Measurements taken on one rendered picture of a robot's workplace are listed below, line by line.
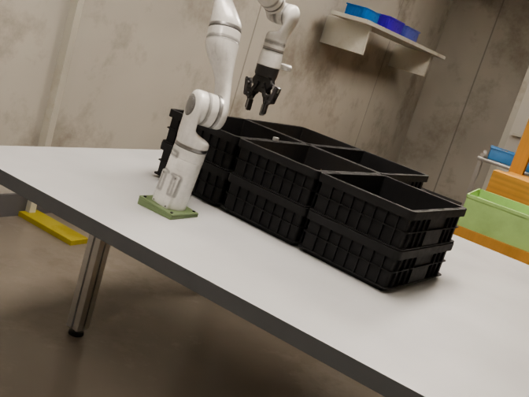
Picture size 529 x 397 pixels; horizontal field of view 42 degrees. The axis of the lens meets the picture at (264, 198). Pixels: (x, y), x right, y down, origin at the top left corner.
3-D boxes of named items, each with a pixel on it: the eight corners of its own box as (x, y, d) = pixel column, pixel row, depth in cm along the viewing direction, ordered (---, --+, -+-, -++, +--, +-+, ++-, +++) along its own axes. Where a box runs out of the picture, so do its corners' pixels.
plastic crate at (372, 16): (356, 20, 553) (360, 9, 551) (377, 25, 545) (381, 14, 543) (342, 13, 530) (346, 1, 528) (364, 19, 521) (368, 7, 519)
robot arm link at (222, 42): (248, 33, 187) (217, 21, 182) (229, 130, 184) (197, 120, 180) (231, 39, 195) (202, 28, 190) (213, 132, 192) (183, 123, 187)
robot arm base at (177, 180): (171, 211, 186) (192, 153, 182) (147, 196, 191) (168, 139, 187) (191, 210, 194) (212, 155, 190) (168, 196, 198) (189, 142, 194)
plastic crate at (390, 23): (377, 29, 598) (381, 16, 595) (401, 36, 587) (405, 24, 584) (362, 23, 568) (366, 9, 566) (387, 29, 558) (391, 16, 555)
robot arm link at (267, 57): (291, 72, 225) (297, 54, 224) (271, 68, 216) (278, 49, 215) (271, 65, 230) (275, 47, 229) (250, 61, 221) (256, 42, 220)
